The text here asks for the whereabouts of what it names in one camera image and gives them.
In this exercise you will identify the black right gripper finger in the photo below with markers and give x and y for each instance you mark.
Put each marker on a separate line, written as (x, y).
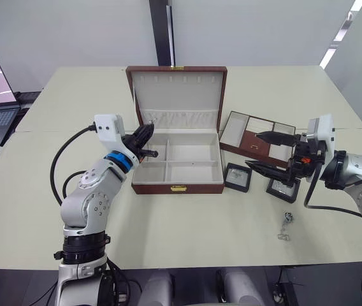
(273, 173)
(276, 138)

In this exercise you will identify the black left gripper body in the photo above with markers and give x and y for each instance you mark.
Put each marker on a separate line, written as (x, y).
(133, 143)

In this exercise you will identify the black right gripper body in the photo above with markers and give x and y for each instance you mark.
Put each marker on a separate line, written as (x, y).
(302, 165)

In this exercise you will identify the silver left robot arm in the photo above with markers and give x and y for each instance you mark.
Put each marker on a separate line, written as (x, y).
(82, 204)

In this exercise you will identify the black framed display case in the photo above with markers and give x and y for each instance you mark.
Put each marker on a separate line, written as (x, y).
(284, 194)
(243, 182)

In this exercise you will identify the brown compartment tray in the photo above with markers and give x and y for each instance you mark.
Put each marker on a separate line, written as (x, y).
(235, 127)

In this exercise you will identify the brown wooden jewelry box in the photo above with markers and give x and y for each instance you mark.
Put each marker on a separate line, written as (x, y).
(181, 92)

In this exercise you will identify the grey rounded shape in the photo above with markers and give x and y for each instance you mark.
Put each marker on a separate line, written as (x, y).
(240, 287)
(158, 287)

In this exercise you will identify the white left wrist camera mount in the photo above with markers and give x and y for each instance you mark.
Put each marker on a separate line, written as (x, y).
(107, 127)

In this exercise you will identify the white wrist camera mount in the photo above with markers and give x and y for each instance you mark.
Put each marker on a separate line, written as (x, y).
(324, 127)
(107, 127)

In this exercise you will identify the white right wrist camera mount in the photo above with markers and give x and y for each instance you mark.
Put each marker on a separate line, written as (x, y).
(324, 127)

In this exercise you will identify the black wall pillar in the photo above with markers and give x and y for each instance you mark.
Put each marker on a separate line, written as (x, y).
(160, 32)

